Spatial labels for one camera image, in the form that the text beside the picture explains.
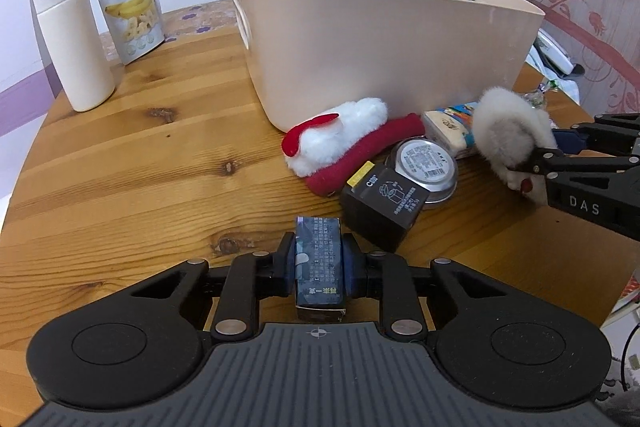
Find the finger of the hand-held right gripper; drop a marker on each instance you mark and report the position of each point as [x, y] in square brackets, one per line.
[545, 164]
[570, 141]

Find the cream white thermos bottle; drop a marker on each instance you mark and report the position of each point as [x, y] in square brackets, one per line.
[75, 42]

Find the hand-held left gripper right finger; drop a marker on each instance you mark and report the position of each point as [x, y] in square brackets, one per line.
[353, 268]

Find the banana chips pouch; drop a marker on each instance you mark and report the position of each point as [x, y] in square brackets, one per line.
[130, 7]

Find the beige plastic storage basin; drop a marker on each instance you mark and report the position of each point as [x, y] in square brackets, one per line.
[380, 47]

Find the colourful printed tissue packet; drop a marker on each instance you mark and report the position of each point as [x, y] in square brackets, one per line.
[450, 132]

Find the glass bead ornament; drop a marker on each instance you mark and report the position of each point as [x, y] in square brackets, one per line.
[542, 94]

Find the white electronic device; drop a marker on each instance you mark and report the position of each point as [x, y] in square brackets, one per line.
[555, 52]

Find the round silver tin can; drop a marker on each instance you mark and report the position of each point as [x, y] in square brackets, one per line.
[425, 167]

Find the black box with yellow label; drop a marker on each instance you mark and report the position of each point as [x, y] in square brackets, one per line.
[382, 207]

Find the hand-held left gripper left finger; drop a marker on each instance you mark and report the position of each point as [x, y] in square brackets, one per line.
[287, 263]

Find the small blue printed carton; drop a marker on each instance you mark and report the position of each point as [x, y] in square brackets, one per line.
[319, 257]

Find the grey fluffy plush toy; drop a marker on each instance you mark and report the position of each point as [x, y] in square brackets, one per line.
[510, 127]

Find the red white plush sock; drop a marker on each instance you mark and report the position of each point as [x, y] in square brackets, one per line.
[340, 142]

